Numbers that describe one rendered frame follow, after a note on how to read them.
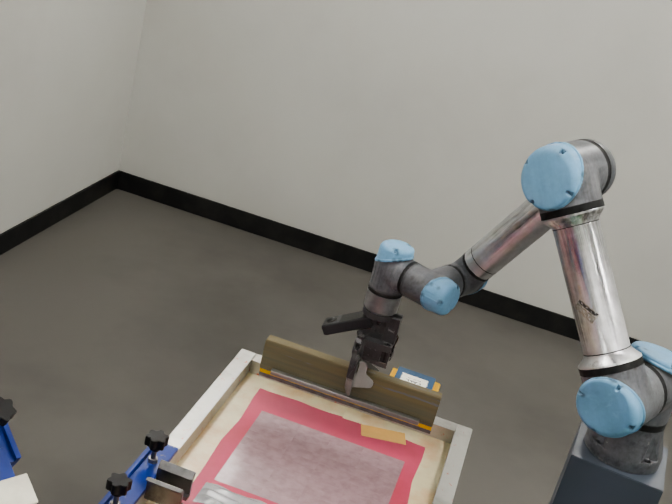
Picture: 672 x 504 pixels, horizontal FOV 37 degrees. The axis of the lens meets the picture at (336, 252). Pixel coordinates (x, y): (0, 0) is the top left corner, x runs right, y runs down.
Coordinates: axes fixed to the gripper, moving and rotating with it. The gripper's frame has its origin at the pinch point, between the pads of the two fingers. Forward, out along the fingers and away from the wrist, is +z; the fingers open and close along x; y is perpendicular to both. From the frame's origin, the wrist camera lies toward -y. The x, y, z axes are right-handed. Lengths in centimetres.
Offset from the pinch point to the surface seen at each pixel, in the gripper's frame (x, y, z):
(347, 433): 0.1, 2.6, 11.9
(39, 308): 166, -159, 107
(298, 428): -4.9, -7.7, 11.8
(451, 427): 12.1, 24.3, 8.4
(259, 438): -13.9, -14.0, 11.8
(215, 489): -36.3, -15.5, 11.5
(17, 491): -80, -35, -8
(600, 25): 322, 33, -54
